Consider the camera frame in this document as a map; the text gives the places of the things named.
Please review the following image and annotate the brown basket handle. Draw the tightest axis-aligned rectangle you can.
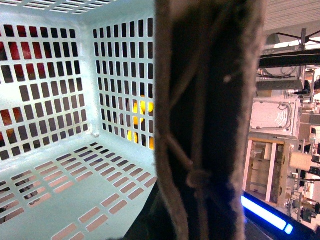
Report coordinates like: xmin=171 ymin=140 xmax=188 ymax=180
xmin=154 ymin=0 xmax=267 ymax=240

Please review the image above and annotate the light blue plastic basket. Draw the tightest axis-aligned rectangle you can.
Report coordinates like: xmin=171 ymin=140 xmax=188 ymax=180
xmin=0 ymin=0 xmax=157 ymax=240

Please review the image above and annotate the white machine cabinet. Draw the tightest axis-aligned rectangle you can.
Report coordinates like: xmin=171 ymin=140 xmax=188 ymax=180
xmin=249 ymin=97 xmax=302 ymax=139

